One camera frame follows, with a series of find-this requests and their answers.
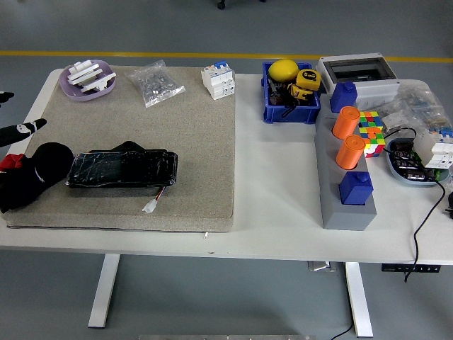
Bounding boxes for black table control panel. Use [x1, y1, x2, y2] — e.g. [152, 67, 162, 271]
[381, 263, 442, 273]

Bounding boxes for orange cylinder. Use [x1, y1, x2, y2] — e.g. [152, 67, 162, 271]
[331, 106, 362, 140]
[335, 135, 367, 170]

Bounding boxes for black rag with red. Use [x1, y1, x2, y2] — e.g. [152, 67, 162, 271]
[0, 142, 75, 213]

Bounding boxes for white plastic bracket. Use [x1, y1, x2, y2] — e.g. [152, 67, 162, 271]
[80, 72, 117, 94]
[67, 60, 102, 86]

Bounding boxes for white circuit breaker assembly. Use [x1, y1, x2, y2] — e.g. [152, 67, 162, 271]
[413, 127, 453, 169]

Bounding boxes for black power cable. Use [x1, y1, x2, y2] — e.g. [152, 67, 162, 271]
[384, 127, 447, 283]

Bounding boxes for metal bracket under table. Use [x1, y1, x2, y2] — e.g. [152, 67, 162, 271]
[306, 261, 337, 273]

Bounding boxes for grey-brown mat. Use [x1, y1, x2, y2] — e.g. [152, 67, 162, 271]
[6, 65, 237, 234]

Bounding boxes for clear bags of parts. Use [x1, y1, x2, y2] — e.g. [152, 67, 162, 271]
[355, 83, 453, 142]

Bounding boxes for white table leg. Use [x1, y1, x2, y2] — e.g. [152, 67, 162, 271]
[345, 261, 374, 338]
[87, 254, 121, 329]

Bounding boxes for white circuit breaker blue switch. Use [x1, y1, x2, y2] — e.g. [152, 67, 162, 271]
[200, 59, 236, 101]

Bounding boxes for light blue bowl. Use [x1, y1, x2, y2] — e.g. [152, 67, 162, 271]
[385, 137, 450, 188]

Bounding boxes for white electrical enclosure box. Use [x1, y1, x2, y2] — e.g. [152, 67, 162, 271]
[315, 52, 401, 109]

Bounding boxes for colourful puzzle cube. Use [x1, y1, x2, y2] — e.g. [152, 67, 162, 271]
[357, 110, 387, 159]

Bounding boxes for small labelled clear bag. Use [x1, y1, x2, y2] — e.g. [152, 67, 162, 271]
[381, 110, 411, 131]

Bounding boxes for purple plastic tray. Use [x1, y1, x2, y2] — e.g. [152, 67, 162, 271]
[58, 59, 117, 103]

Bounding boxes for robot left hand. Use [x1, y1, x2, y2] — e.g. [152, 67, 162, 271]
[0, 91, 47, 148]

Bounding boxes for yellow lemon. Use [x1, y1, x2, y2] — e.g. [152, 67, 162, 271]
[268, 59, 300, 83]

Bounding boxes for yellow black tape measure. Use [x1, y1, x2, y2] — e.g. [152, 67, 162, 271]
[295, 69, 321, 92]
[287, 84, 314, 102]

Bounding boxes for grey shape sorter base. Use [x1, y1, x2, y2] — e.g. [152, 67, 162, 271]
[314, 93, 378, 231]

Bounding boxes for clear bag of screws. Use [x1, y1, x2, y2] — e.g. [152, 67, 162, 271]
[124, 59, 187, 109]

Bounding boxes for black floor cable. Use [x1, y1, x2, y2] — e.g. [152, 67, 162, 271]
[331, 324, 356, 340]

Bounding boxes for blue plastic bin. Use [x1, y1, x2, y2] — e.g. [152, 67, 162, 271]
[260, 60, 322, 125]

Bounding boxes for blue block with knob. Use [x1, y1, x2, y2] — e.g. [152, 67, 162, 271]
[338, 171, 375, 206]
[329, 80, 359, 113]

